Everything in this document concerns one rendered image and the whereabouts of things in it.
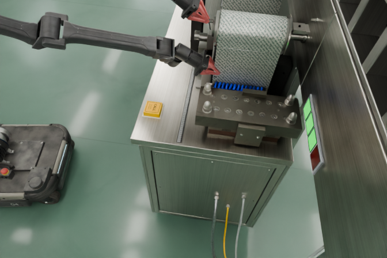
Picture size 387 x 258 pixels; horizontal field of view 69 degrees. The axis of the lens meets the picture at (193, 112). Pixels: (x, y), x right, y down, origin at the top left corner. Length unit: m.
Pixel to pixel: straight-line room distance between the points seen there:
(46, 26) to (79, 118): 1.55
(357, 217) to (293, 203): 1.49
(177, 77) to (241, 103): 0.40
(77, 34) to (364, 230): 0.93
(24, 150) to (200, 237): 1.25
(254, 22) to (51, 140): 1.57
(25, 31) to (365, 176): 1.01
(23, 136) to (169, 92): 1.22
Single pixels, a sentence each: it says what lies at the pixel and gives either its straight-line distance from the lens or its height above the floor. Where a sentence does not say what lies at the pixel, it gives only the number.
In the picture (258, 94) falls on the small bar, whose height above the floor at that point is 1.05.
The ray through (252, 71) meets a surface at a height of 1.11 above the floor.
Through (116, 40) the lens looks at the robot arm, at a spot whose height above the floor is 1.26.
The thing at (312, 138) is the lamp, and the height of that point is 1.19.
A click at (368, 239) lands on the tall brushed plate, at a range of 0.64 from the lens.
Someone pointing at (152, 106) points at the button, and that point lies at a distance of 1.23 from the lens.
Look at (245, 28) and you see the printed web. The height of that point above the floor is 1.29.
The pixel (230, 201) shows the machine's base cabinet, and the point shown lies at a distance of 1.57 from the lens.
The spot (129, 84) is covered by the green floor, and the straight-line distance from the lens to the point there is 2.67.
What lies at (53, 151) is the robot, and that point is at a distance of 2.07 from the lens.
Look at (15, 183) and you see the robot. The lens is 2.04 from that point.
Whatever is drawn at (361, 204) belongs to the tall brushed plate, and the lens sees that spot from 0.66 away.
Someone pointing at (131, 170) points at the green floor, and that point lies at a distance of 2.13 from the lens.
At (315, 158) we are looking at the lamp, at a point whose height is 1.19.
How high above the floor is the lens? 1.85
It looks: 50 degrees down
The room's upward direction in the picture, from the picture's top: 4 degrees clockwise
